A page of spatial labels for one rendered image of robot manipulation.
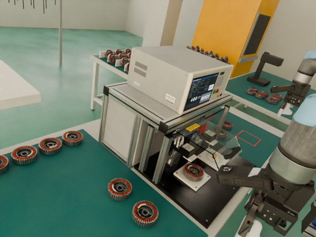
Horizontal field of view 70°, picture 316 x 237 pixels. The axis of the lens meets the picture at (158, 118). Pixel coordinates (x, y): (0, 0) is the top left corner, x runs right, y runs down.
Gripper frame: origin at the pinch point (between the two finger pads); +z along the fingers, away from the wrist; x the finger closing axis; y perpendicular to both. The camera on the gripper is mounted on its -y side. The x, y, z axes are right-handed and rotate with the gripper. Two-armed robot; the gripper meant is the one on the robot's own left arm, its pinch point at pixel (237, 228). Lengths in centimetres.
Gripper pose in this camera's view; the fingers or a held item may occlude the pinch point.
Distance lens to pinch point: 63.0
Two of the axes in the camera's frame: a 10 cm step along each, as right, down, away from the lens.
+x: 5.3, -3.2, 7.9
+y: 8.3, 4.2, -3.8
